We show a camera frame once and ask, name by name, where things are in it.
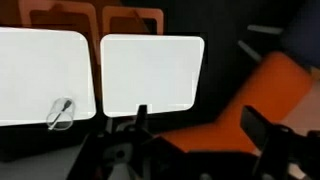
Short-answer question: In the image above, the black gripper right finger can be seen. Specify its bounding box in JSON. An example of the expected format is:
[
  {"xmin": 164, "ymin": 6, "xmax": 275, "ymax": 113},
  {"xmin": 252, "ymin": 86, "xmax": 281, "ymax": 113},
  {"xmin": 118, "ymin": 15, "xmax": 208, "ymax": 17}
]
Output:
[{"xmin": 240, "ymin": 106, "xmax": 280, "ymax": 154}]

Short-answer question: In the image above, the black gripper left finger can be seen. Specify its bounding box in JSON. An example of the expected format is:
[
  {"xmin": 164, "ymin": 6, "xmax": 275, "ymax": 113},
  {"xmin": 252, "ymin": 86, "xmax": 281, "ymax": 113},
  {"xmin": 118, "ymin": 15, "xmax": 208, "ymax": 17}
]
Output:
[{"xmin": 135, "ymin": 105, "xmax": 148, "ymax": 129}]

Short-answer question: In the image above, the black and white marker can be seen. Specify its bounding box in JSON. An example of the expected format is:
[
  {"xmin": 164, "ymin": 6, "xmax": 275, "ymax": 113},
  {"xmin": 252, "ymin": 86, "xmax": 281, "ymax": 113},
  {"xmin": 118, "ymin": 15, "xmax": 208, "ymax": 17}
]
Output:
[{"xmin": 48, "ymin": 99, "xmax": 73, "ymax": 131}]

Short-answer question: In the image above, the white left side table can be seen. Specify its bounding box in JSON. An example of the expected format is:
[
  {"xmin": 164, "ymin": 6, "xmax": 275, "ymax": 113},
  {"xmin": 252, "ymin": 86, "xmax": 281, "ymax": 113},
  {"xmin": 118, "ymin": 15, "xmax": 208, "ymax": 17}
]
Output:
[{"xmin": 100, "ymin": 34, "xmax": 205, "ymax": 117}]

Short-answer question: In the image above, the white table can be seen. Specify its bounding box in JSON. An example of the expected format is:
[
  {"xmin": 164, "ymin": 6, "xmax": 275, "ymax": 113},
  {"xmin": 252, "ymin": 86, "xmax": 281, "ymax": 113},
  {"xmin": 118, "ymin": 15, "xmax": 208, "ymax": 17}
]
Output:
[
  {"xmin": 0, "ymin": 27, "xmax": 96, "ymax": 126},
  {"xmin": 100, "ymin": 34, "xmax": 205, "ymax": 117}
]

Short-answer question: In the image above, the orange chair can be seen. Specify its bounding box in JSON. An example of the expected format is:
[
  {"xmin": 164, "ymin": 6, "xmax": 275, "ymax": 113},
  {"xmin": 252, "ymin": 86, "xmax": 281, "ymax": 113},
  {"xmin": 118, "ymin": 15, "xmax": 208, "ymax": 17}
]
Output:
[{"xmin": 156, "ymin": 51, "xmax": 314, "ymax": 154}]

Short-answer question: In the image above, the clear glass cup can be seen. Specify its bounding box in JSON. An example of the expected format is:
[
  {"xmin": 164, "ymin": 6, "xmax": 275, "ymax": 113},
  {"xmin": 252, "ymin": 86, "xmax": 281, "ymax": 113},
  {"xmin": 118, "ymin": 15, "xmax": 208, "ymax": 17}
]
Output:
[{"xmin": 45, "ymin": 97, "xmax": 76, "ymax": 131}]

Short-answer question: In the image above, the white right side table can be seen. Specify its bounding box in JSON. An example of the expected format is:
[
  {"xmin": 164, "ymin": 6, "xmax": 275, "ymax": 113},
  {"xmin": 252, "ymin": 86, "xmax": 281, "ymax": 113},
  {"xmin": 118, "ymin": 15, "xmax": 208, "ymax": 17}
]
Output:
[{"xmin": 0, "ymin": 27, "xmax": 96, "ymax": 126}]

